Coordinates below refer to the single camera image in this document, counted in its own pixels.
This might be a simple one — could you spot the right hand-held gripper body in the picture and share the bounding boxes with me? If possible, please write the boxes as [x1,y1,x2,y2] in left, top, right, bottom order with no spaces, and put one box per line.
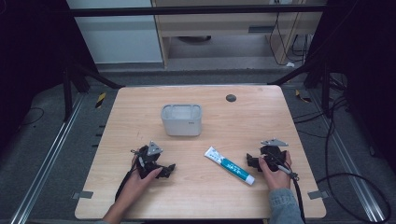
[259,137,290,173]

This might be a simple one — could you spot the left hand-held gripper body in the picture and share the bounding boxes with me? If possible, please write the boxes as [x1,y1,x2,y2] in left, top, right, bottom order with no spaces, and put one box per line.
[131,140,164,180]

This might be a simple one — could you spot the person's right hand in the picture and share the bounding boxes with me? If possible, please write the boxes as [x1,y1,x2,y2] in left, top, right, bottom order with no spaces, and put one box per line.
[258,150,293,191]

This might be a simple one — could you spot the person's left hand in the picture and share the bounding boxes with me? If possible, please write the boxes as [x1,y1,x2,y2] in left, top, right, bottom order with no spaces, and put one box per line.
[118,154,163,207]

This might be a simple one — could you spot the white and teal toothpaste tube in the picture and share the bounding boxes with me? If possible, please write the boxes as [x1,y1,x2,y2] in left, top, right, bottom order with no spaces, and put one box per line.
[204,146,257,187]

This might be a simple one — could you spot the grey plastic container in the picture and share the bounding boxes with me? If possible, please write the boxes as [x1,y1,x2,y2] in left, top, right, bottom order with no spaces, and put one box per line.
[160,104,204,137]

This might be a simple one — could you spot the yellow and black floor tape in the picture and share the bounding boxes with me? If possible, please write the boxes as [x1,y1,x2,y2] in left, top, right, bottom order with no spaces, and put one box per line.
[294,89,312,105]
[94,91,107,109]

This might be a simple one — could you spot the black metal stand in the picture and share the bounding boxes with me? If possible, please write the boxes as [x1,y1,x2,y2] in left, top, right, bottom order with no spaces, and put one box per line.
[61,58,123,123]
[267,60,332,119]

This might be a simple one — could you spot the white cabinet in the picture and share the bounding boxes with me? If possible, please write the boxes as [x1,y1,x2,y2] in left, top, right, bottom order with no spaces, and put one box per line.
[65,0,164,65]

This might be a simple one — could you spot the dark curtain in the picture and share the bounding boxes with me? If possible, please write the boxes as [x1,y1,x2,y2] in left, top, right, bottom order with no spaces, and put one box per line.
[0,0,98,157]
[306,0,396,175]

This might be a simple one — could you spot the light wooden desk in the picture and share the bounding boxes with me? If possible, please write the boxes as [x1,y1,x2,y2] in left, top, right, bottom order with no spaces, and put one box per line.
[150,0,326,68]

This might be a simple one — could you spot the left hand-held gripper black cable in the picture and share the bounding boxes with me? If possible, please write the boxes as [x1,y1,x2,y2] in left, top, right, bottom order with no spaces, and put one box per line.
[114,167,138,203]

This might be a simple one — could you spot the hand-held gripper black cable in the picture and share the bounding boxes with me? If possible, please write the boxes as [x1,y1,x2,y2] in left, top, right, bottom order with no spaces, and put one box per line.
[114,167,138,203]
[279,163,307,224]

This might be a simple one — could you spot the right hand-held gripper black cable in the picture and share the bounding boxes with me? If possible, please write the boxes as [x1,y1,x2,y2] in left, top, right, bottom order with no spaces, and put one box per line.
[279,163,307,224]

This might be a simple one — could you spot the black looped floor cable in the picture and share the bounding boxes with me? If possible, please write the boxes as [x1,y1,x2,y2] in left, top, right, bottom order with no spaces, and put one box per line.
[292,92,392,224]

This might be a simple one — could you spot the grey metal table bracket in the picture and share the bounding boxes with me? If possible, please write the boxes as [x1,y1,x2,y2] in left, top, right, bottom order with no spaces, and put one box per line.
[72,190,94,201]
[307,189,330,201]

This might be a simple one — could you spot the aluminium floor rail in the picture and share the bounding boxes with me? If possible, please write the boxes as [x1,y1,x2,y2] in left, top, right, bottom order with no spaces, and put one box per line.
[311,89,388,224]
[9,92,86,224]

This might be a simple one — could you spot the black cables under desk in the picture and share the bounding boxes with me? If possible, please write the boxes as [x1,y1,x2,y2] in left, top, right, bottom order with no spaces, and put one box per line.
[268,11,311,67]

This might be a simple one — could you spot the thin black floor cable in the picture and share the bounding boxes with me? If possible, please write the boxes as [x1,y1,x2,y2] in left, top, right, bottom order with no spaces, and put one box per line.
[18,106,46,128]

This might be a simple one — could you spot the black horizontal frame bar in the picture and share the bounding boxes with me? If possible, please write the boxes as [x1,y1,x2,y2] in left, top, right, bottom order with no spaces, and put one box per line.
[65,4,327,18]

